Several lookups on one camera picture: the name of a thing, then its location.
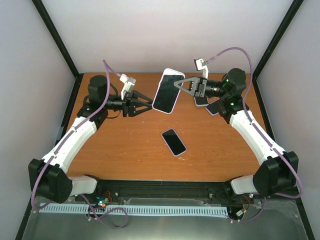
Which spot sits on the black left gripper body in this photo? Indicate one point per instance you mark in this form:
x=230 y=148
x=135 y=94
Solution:
x=126 y=108

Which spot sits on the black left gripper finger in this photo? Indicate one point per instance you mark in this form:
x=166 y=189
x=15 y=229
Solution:
x=139 y=96
x=139 y=108

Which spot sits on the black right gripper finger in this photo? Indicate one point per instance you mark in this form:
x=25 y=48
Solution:
x=187 y=88
x=193 y=79

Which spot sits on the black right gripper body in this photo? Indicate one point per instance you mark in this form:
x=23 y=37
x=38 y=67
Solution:
x=200 y=92

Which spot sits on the lavender phone case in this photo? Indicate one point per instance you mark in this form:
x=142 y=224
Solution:
x=168 y=71

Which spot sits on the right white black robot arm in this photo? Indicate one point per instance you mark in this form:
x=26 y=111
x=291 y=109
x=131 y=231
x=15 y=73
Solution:
x=277 y=170

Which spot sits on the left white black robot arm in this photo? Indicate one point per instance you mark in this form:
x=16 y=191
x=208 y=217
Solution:
x=48 y=176

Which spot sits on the phone in light blue case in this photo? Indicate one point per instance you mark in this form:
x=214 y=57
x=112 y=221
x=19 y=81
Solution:
x=201 y=101

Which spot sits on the phone in lavender case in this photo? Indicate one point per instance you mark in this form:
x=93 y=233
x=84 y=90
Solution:
x=174 y=142

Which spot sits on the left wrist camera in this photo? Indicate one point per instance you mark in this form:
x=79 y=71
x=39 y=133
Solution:
x=128 y=85

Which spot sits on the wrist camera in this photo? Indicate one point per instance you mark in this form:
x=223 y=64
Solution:
x=128 y=85
x=201 y=65

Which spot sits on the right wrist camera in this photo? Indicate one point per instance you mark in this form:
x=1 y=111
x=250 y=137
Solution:
x=201 y=65

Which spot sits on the black frame post left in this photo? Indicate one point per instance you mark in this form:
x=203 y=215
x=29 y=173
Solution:
x=77 y=77

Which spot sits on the black frame post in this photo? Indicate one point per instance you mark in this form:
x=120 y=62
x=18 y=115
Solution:
x=77 y=77
x=287 y=79

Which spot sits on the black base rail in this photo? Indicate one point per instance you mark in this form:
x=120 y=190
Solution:
x=210 y=192

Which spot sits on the black frame post right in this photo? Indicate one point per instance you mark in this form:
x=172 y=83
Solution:
x=287 y=79

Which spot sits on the light blue cable duct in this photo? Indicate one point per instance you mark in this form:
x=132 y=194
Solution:
x=143 y=210

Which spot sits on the metal base plate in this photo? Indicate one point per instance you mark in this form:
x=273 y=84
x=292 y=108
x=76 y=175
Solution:
x=271 y=219

